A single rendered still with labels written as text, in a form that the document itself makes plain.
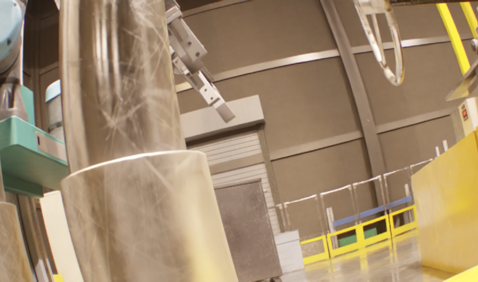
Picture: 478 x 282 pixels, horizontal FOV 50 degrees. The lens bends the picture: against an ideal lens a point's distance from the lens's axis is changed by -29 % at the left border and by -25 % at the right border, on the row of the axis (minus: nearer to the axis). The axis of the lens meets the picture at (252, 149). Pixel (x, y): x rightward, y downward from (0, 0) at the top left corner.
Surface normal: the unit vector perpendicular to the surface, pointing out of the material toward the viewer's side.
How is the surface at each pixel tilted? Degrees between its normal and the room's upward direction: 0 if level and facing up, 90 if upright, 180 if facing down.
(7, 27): 97
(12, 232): 90
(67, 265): 90
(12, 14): 97
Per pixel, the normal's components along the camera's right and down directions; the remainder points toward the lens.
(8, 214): 0.95, -0.25
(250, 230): 0.33, -0.21
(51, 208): -0.09, -0.13
